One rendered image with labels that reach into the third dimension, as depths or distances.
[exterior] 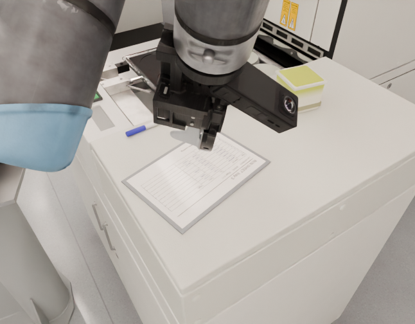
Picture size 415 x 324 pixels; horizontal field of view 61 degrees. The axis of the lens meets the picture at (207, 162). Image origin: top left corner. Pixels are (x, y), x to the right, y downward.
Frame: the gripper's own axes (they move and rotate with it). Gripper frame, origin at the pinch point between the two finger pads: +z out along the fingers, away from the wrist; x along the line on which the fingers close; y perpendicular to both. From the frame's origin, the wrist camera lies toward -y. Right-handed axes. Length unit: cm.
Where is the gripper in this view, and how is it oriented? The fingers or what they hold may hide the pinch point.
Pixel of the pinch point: (207, 142)
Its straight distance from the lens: 52.2
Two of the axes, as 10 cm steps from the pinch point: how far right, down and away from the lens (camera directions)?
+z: -1.2, 3.8, 9.2
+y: -9.7, -2.3, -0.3
